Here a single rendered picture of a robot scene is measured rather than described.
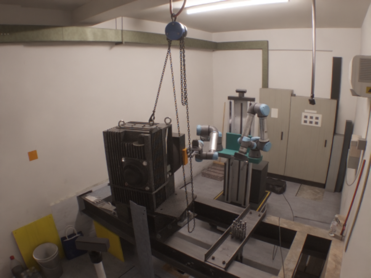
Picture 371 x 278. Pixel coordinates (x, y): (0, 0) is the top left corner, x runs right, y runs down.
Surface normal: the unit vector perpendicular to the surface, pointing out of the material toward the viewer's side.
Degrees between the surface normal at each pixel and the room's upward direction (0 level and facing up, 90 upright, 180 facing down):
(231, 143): 90
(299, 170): 90
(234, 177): 90
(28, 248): 87
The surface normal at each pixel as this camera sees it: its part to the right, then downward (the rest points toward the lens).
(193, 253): -0.03, -0.96
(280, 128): -0.59, 0.23
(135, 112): 0.80, 0.14
